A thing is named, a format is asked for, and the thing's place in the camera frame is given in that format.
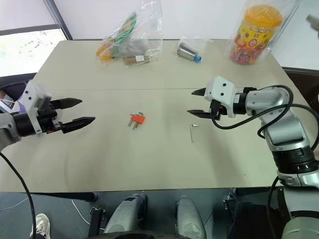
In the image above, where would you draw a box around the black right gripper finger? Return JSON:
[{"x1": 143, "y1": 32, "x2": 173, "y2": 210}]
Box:
[
  {"x1": 191, "y1": 87, "x2": 207, "y2": 98},
  {"x1": 186, "y1": 109, "x2": 213, "y2": 119}
]

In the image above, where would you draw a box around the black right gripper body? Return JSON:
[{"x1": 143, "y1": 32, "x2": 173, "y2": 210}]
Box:
[{"x1": 208, "y1": 99, "x2": 227, "y2": 122}]

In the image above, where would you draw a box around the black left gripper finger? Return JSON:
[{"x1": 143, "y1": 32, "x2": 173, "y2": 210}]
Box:
[
  {"x1": 50, "y1": 98, "x2": 83, "y2": 111},
  {"x1": 60, "y1": 116, "x2": 96, "y2": 134}
]

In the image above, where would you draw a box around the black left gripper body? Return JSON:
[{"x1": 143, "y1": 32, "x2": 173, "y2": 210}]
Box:
[{"x1": 36, "y1": 100, "x2": 63, "y2": 134}]

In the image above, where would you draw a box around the silver hex key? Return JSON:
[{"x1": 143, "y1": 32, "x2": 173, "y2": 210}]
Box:
[{"x1": 190, "y1": 123, "x2": 199, "y2": 143}]

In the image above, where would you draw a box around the red hex key holder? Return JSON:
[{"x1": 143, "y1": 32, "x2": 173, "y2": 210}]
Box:
[{"x1": 130, "y1": 114, "x2": 147, "y2": 124}]

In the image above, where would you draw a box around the steel cup with blue cap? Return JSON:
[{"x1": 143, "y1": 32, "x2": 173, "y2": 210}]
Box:
[{"x1": 176, "y1": 42, "x2": 203, "y2": 63}]

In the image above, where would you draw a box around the small clear plastic bag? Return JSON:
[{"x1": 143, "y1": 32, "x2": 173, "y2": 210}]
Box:
[{"x1": 175, "y1": 36, "x2": 213, "y2": 64}]

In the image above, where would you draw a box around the dark chair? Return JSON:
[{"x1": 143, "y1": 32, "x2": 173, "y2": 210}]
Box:
[{"x1": 0, "y1": 73, "x2": 37, "y2": 101}]

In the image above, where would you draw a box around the brown box with white label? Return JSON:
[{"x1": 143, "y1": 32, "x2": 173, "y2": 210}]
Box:
[{"x1": 123, "y1": 55, "x2": 151, "y2": 67}]

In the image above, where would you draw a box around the yellow lidded candy jar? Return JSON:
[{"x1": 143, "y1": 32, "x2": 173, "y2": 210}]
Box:
[{"x1": 230, "y1": 5, "x2": 284, "y2": 66}]

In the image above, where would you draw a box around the large clear plastic bag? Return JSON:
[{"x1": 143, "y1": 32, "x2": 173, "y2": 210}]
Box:
[{"x1": 96, "y1": 0, "x2": 164, "y2": 69}]

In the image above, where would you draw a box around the orange green snack packet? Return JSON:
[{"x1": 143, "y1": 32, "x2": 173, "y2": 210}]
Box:
[{"x1": 96, "y1": 11, "x2": 138, "y2": 63}]

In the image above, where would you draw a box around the dark brown furniture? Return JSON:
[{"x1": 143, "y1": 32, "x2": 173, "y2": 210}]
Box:
[{"x1": 281, "y1": 66, "x2": 319, "y2": 113}]

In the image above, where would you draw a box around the silver left robot leg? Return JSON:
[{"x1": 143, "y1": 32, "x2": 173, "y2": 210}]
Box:
[{"x1": 103, "y1": 193, "x2": 148, "y2": 235}]

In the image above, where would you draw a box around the silver robot leg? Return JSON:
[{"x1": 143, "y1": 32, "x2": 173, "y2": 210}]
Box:
[
  {"x1": 174, "y1": 195, "x2": 207, "y2": 239},
  {"x1": 103, "y1": 193, "x2": 148, "y2": 235}
]

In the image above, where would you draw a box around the tall clear plastic bag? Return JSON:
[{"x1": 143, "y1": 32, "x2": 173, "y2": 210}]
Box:
[{"x1": 223, "y1": 0, "x2": 300, "y2": 67}]

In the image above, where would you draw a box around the silver right robot leg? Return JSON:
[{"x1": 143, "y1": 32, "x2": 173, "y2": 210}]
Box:
[{"x1": 174, "y1": 195, "x2": 207, "y2": 239}]

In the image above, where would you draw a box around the white sneaker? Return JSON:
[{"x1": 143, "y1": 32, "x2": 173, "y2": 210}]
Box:
[{"x1": 29, "y1": 213, "x2": 51, "y2": 239}]

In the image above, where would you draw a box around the grey metal object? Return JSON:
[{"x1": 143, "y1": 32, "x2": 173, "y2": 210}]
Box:
[{"x1": 306, "y1": 13, "x2": 319, "y2": 40}]

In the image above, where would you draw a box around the silver robot torso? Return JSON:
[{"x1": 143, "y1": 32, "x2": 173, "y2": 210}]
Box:
[{"x1": 281, "y1": 211, "x2": 319, "y2": 239}]

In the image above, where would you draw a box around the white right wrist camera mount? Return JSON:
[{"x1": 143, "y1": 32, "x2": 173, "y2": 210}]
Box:
[{"x1": 204, "y1": 76, "x2": 238, "y2": 119}]

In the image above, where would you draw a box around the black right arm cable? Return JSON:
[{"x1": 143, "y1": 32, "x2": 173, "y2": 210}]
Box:
[{"x1": 210, "y1": 85, "x2": 319, "y2": 139}]

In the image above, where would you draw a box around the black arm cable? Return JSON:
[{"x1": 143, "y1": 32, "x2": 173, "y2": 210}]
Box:
[
  {"x1": 210, "y1": 85, "x2": 319, "y2": 139},
  {"x1": 0, "y1": 151, "x2": 34, "y2": 239}
]

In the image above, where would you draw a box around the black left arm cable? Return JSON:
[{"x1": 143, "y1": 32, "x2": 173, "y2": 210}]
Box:
[{"x1": 0, "y1": 151, "x2": 34, "y2": 239}]

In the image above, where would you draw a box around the black table frame bar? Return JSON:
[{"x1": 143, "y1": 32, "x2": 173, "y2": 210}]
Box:
[{"x1": 31, "y1": 191, "x2": 98, "y2": 203}]

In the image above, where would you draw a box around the black window frame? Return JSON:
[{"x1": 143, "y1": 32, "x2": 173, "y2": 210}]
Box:
[{"x1": 0, "y1": 0, "x2": 73, "y2": 41}]

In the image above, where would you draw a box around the white floor cable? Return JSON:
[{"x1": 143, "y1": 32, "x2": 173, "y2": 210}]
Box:
[{"x1": 71, "y1": 198, "x2": 91, "y2": 225}]

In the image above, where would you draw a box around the black table leg bracket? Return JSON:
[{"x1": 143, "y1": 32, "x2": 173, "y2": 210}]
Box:
[
  {"x1": 88, "y1": 207, "x2": 107, "y2": 238},
  {"x1": 222, "y1": 195, "x2": 238, "y2": 213}
]

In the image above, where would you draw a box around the black right shoulder cable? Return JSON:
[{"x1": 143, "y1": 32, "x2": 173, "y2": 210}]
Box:
[{"x1": 268, "y1": 175, "x2": 285, "y2": 225}]

